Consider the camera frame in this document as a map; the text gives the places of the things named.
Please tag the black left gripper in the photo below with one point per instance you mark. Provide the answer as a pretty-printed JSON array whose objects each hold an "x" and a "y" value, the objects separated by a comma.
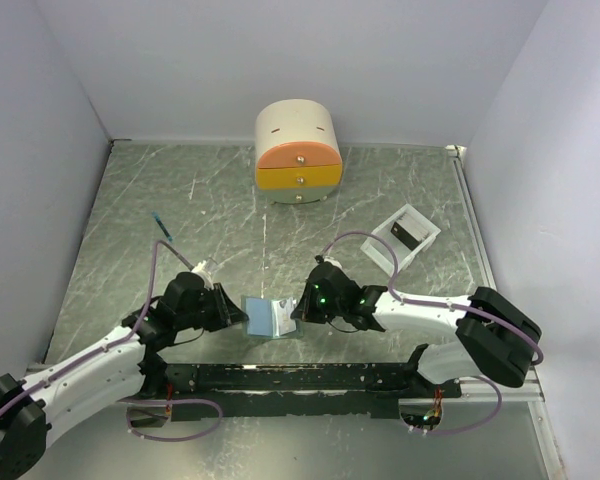
[{"x": 226, "y": 311}]

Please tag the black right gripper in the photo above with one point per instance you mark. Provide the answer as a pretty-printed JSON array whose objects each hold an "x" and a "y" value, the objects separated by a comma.
[{"x": 306, "y": 311}]

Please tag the white credit card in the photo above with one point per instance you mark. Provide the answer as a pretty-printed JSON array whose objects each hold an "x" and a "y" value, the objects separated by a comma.
[{"x": 283, "y": 323}]

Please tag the mint green card holder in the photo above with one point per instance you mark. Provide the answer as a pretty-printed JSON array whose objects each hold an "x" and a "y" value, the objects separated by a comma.
[{"x": 261, "y": 319}]

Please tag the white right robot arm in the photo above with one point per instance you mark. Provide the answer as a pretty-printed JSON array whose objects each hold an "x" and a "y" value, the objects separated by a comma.
[{"x": 483, "y": 334}]

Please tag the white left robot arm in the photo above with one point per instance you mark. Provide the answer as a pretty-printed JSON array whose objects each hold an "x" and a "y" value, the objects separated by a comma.
[{"x": 38, "y": 409}]

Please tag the white card tray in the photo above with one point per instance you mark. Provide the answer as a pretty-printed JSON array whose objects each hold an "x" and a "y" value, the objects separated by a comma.
[{"x": 380, "y": 255}]

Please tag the blue pen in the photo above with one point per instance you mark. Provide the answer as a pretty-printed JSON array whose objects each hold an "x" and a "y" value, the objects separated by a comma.
[{"x": 162, "y": 227}]

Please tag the round pastel drawer cabinet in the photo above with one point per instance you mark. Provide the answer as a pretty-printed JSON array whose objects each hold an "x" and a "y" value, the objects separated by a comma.
[{"x": 298, "y": 160}]

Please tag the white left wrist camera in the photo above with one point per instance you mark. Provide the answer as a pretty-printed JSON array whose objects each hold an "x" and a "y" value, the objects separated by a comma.
[{"x": 206, "y": 270}]

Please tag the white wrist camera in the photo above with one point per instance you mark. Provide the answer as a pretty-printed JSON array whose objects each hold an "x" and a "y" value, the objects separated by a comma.
[
  {"x": 327, "y": 263},
  {"x": 206, "y": 270}
]

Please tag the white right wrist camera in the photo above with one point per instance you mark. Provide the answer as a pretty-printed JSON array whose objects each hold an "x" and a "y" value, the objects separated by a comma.
[{"x": 327, "y": 263}]

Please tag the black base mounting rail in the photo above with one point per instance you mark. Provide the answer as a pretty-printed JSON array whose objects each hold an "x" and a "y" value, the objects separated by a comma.
[{"x": 270, "y": 390}]

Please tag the aluminium frame rail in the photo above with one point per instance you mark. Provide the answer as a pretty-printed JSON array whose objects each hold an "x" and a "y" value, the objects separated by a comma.
[{"x": 478, "y": 391}]

